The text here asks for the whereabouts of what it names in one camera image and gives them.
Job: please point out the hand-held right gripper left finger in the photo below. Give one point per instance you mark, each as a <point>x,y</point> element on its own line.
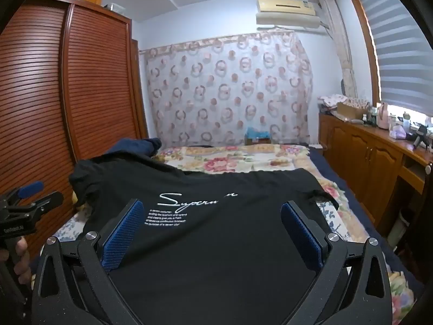
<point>120,233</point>

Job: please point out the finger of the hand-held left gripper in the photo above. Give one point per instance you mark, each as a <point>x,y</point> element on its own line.
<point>32,189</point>
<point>47,199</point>

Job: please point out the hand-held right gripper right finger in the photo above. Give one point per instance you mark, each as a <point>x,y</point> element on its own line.
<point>302,240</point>

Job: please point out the black t-shirt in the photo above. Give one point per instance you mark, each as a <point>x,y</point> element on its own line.
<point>209,243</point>

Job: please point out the person's left hand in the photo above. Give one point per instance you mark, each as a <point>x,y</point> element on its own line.
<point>23,260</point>

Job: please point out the navy bed sheet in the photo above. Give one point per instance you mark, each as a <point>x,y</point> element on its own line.
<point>348,189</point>

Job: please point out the stack of folded blankets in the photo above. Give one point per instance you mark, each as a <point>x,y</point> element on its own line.
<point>135,147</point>

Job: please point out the wooden louvered wardrobe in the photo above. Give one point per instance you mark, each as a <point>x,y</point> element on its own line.
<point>40,91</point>

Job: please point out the white bin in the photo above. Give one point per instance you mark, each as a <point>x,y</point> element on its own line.
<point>405,226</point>

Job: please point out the rose floral blanket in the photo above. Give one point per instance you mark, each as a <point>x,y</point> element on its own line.
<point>236,159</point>

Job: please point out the wooden sideboard cabinet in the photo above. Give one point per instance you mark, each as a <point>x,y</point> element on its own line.
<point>358,149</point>

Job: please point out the blue box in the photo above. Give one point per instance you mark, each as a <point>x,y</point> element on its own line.
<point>257,136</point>

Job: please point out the cardboard box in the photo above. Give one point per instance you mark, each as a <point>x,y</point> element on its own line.
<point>348,111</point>

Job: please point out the floral cloth bundle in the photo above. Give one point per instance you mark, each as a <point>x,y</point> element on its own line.
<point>333,100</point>

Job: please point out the purple plastic bag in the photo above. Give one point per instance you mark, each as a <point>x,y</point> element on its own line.
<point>397,132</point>

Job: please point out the pink kettle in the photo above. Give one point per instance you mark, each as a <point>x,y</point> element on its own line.
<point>383,116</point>

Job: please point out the small black tripod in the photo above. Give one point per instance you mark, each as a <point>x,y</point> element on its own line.
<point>420,137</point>

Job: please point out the circle patterned sheer curtain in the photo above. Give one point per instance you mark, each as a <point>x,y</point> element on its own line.
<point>220,91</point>

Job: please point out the tied lace curtain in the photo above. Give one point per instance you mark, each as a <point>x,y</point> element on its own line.
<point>341,47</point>

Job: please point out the clear plastic box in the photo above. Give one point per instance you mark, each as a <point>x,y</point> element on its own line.
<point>115,6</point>

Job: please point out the striped window blind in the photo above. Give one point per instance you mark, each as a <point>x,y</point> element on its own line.
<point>399,47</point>

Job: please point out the white air deflector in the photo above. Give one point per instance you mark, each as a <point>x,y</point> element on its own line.
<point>287,22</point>

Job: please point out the cream air conditioner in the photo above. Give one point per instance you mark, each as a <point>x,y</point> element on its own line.
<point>287,6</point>

